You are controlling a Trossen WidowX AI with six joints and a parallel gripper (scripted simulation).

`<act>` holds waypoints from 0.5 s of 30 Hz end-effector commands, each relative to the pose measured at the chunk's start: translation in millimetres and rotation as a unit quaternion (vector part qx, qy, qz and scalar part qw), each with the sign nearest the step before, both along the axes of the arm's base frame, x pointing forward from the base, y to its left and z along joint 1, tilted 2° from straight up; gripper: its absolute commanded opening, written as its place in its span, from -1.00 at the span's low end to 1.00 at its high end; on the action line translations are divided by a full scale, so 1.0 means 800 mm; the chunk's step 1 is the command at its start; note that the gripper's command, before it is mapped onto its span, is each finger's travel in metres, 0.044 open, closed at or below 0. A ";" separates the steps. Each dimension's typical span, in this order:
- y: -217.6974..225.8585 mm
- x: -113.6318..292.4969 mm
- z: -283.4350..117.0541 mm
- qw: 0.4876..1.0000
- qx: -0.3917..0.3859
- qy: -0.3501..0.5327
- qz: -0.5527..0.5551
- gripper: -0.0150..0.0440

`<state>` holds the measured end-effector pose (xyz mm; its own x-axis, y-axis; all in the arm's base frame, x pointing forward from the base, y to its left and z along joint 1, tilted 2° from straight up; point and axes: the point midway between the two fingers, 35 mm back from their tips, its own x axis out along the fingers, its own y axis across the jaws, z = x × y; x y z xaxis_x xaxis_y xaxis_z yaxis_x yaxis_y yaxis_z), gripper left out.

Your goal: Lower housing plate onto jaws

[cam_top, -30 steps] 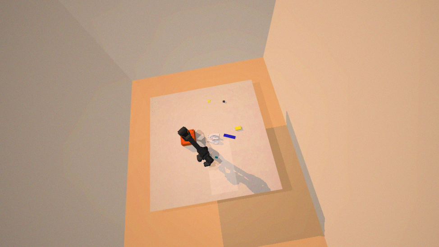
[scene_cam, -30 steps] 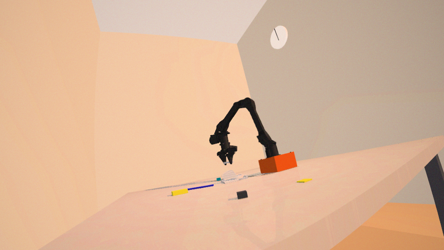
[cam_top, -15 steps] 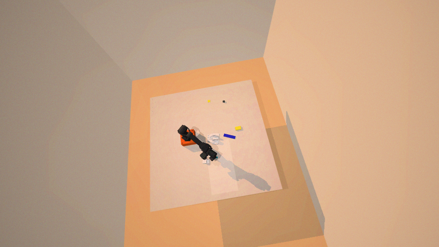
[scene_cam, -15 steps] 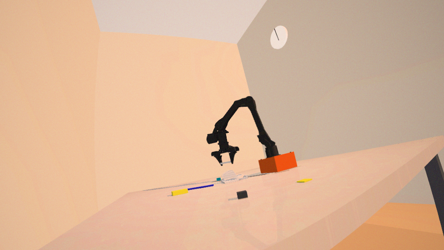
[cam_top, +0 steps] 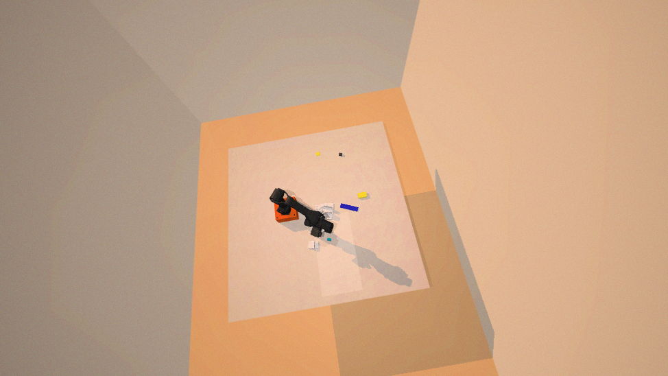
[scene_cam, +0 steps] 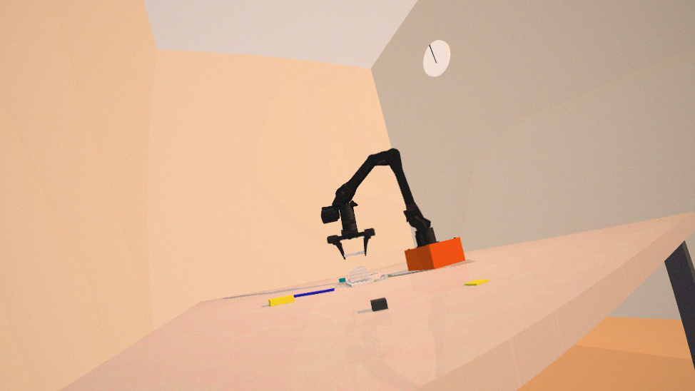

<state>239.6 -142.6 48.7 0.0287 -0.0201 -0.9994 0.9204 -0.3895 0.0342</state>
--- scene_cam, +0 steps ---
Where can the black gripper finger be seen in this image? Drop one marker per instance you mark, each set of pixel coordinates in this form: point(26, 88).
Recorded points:
point(339, 245)
point(365, 244)

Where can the yellow rectangular block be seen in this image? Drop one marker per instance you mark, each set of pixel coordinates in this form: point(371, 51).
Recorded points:
point(281, 300)

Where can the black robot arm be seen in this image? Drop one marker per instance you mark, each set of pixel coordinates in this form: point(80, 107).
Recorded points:
point(344, 194)

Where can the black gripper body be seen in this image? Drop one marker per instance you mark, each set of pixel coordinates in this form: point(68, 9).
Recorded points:
point(349, 228)

